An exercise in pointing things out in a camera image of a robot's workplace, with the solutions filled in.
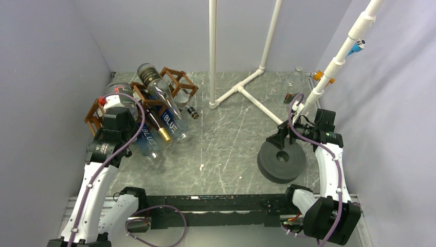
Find clear bottle red black label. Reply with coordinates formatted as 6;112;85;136
106;82;139;120

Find tall clear bottle black label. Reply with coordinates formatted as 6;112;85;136
137;63;183;120

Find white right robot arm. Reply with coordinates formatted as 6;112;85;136
266;109;361;246

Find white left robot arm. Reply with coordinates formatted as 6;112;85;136
47;107;148;246

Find brown wooden wine rack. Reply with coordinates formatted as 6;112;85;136
84;67;199;134

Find dark wine bottle gold cap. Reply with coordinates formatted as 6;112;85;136
130;84;172;143

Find blue label clear bottle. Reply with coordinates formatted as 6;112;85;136
150;105;189;139

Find clear bottle black cap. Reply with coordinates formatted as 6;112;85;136
174;91;199;119

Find black round perforated speaker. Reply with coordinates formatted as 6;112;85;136
257;141;307;184

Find orange clip on pipe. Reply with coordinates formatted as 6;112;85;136
311;70;335;84

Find blue clip on pipe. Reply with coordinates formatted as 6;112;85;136
346;39;366;57

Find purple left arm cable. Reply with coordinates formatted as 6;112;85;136
66;93;147;247

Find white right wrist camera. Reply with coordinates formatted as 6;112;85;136
291;101;304;117

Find clear bottle by right wall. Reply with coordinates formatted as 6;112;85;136
277;66;305;105

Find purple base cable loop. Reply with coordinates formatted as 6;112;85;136
124;204;188;247

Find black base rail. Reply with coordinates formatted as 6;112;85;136
132;194;299;230

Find white PVC pipe frame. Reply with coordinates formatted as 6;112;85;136
209;0;384;124

